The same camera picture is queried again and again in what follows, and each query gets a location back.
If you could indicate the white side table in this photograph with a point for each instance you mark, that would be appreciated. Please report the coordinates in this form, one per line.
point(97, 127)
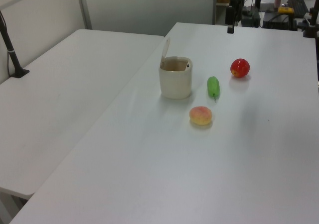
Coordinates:
point(62, 104)

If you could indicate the cream garbage bin with lid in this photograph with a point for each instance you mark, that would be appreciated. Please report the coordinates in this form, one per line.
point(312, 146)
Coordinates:
point(175, 80)

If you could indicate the red toy apple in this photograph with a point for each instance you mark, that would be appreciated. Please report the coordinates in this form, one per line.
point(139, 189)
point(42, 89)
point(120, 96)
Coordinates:
point(239, 68)

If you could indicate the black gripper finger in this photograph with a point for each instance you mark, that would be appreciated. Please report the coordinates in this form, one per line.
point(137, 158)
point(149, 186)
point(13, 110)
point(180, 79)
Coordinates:
point(232, 30)
point(229, 30)

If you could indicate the black keyboard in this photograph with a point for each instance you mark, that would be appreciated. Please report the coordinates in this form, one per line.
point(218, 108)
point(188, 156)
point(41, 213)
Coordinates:
point(297, 5)

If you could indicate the black clamp stand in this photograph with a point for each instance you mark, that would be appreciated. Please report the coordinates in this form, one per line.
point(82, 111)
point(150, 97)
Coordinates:
point(311, 25)

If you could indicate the black equipment box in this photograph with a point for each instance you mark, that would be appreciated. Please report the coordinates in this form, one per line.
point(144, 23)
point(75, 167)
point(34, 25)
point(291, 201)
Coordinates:
point(279, 21)

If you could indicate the yellow handheld meter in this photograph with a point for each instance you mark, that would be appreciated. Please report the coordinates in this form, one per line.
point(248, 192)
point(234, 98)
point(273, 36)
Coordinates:
point(285, 10)

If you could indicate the grey partition post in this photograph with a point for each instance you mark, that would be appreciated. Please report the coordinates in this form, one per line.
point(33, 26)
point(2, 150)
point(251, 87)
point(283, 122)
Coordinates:
point(84, 7)

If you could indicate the orange pink toy peach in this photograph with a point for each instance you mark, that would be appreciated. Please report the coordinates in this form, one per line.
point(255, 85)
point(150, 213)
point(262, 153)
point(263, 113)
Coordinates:
point(200, 115)

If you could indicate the green toy cucumber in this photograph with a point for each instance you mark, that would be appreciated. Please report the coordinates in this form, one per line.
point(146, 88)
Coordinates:
point(213, 86)

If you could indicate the black camera stand pole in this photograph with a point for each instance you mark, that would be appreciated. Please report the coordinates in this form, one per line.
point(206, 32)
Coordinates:
point(11, 52)

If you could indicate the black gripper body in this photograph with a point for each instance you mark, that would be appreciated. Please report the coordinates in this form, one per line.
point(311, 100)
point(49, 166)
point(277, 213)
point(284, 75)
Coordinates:
point(230, 15)

